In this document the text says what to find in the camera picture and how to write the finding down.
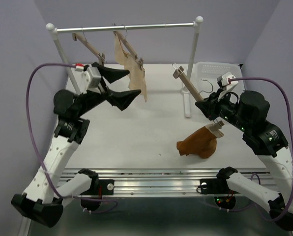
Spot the white plastic basket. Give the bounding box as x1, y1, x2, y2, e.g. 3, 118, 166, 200
195, 61, 257, 116

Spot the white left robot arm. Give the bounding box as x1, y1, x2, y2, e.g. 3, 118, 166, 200
11, 62, 141, 228

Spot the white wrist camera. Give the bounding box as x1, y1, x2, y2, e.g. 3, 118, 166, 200
75, 63, 102, 94
217, 72, 238, 101

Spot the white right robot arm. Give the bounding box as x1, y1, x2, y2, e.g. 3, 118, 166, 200
195, 89, 293, 231

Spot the wooden hanger with brown underwear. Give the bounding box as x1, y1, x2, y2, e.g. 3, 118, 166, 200
171, 62, 225, 140

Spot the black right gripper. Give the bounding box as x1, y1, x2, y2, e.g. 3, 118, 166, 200
195, 87, 251, 132

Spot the purple cable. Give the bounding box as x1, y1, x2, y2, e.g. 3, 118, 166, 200
203, 77, 293, 214
25, 62, 119, 214

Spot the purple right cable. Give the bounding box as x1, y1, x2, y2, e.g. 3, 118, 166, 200
203, 77, 293, 214

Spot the wooden hanger with cream underwear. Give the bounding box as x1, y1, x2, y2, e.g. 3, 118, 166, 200
111, 22, 145, 72

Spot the brown underwear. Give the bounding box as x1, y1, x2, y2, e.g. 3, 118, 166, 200
176, 125, 217, 159

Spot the empty wooden clip hanger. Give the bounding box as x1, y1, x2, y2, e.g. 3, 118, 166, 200
71, 31, 105, 66

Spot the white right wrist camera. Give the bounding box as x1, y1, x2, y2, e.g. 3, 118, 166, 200
217, 72, 238, 101

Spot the white metal clothes rack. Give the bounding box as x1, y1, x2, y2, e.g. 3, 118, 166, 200
46, 16, 204, 118

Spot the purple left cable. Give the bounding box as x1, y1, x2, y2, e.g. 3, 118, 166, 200
25, 62, 119, 214

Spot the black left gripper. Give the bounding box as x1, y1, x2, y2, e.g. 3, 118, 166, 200
77, 61, 142, 116

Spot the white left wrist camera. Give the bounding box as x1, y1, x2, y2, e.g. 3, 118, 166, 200
75, 63, 102, 94

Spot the cream underwear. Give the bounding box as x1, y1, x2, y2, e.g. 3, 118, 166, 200
114, 35, 148, 102

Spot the aluminium mounting rail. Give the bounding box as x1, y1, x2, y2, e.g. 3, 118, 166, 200
30, 168, 291, 200

